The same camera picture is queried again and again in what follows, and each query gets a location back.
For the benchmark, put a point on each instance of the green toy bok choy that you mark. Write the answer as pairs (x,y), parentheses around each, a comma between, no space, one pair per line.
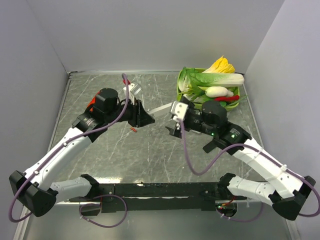
(191,94)

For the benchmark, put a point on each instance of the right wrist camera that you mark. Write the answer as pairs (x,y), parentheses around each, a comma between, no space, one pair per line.
(178,111)

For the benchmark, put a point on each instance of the white remote control body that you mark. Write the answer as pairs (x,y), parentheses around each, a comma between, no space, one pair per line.
(160,111)

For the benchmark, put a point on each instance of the yellow toy cabbage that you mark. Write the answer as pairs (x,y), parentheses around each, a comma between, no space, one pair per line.
(221,65)

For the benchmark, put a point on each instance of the red toy chili pepper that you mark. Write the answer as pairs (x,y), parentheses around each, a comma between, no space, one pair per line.
(227,98)

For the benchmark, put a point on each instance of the green plastic basket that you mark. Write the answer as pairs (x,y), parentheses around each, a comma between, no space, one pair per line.
(227,105)

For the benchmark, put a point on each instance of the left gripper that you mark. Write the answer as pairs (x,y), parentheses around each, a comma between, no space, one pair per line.
(140,117)

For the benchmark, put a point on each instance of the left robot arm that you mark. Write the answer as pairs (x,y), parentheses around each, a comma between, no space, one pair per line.
(35,187)

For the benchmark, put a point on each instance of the toy napa cabbage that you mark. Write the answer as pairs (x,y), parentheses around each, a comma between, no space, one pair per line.
(194,80)

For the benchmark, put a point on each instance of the white toy radish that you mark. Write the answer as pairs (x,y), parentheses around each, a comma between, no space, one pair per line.
(218,91)

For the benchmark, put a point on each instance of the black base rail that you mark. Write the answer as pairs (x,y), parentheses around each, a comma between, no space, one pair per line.
(158,196)

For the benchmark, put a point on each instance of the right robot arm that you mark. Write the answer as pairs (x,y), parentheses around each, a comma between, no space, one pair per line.
(281,188)

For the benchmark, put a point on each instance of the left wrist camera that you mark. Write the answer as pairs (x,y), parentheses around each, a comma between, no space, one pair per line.
(134,89)

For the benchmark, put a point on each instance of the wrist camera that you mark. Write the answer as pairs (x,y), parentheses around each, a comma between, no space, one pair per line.
(134,89)
(178,111)

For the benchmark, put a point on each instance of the orange toy carrot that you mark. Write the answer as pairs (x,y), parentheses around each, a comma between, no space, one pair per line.
(92,107)

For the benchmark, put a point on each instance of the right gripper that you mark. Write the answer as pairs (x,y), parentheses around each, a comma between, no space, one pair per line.
(176,131)

